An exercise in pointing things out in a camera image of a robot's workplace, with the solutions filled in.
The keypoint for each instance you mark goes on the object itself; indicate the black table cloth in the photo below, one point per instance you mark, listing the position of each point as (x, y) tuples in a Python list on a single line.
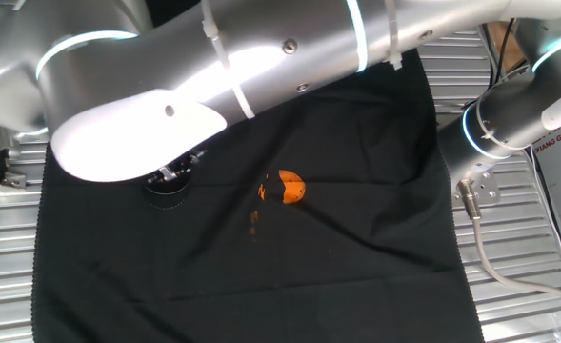
[(261, 276)]

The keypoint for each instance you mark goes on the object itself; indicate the white ribbed device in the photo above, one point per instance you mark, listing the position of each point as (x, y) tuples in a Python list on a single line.
[(6, 143)]

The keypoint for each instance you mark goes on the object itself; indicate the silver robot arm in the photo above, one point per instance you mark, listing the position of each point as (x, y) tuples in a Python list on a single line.
[(175, 62)]

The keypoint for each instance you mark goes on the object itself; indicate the black mesh pen holder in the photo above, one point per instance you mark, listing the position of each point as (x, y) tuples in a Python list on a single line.
[(166, 200)]

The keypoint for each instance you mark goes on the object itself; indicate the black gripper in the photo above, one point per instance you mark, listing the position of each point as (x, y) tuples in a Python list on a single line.
[(189, 162)]

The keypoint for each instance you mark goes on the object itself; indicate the brown cardboard piece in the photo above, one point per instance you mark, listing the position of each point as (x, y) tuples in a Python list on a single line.
[(511, 47)]

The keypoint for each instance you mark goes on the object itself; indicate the metal bracket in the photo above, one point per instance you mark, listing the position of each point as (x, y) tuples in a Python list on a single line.
[(15, 181)]

